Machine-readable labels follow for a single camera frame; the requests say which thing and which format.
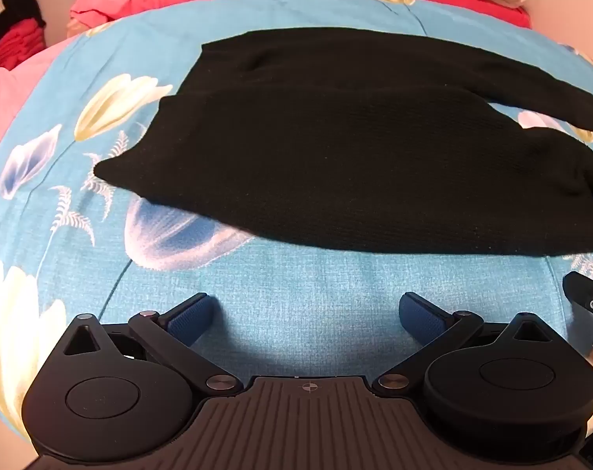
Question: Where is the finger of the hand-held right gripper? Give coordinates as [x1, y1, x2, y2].
[562, 271, 593, 353]

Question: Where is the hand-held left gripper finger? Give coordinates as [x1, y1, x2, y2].
[372, 292, 564, 395]

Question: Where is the blue floral bed sheet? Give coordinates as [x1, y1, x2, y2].
[0, 0, 593, 451]

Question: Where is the pink cloth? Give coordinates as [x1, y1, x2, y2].
[0, 39, 76, 170]

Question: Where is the pile of red clothes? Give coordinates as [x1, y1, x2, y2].
[0, 18, 47, 68]

